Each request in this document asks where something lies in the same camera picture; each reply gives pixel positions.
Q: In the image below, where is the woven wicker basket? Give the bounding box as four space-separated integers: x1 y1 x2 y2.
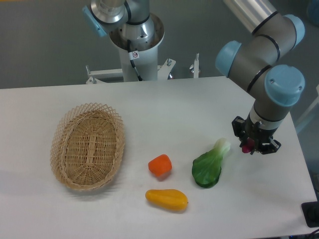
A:
50 103 125 191

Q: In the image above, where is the black cable on pedestal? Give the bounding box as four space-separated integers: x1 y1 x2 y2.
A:
127 39 144 82

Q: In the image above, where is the orange carrot piece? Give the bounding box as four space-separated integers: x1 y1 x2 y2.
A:
148 154 172 177

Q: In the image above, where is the purple sweet potato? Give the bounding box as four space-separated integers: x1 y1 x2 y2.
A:
242 138 255 153

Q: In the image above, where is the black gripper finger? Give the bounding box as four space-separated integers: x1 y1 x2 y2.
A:
258 139 281 153
232 116 247 143

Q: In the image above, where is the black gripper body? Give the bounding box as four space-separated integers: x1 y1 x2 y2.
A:
245 117 277 151

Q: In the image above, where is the yellow papaya fruit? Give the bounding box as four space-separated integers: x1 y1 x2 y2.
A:
145 189 188 212

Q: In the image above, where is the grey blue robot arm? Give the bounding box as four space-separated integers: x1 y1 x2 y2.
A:
82 0 305 154

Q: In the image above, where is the black device at edge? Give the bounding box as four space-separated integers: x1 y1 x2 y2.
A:
301 201 319 228

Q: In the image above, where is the green bok choy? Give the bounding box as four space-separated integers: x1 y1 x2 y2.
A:
191 138 231 188

